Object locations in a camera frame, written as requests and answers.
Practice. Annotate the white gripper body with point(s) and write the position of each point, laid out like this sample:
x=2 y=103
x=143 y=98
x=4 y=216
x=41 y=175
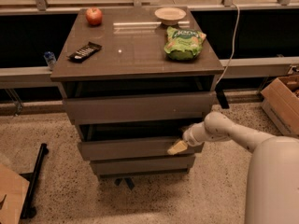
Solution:
x=189 y=137

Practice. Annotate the grey drawer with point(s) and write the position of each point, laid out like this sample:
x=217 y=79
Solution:
x=128 y=140
x=139 y=107
x=136 y=166

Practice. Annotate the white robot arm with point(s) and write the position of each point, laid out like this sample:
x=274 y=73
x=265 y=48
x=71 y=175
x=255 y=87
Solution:
x=272 y=195

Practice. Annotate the grey bottom drawer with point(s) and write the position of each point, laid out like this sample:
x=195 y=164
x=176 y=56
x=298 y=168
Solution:
x=136 y=166

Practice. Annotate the grey top drawer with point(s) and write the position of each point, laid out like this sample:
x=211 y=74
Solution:
x=139 y=107

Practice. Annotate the grey drawer cabinet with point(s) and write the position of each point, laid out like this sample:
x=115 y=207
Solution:
x=131 y=62

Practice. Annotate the green chip bag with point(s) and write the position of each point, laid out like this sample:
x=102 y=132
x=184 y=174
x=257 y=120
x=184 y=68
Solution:
x=183 y=44

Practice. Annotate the cardboard box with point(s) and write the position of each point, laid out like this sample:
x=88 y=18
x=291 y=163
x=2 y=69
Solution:
x=281 y=104

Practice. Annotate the black remote control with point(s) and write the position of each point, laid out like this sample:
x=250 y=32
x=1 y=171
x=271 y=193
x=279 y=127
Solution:
x=84 y=53

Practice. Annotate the red apple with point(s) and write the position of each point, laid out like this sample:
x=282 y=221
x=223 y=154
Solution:
x=94 y=16

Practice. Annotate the small plastic water bottle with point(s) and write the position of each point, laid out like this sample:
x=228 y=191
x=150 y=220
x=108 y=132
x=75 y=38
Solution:
x=50 y=59

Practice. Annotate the black metal stand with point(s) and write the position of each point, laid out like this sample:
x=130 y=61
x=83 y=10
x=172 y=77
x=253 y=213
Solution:
x=29 y=211

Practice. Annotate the brown cardboard sheet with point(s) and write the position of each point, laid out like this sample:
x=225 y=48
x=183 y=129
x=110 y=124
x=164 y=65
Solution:
x=13 y=190

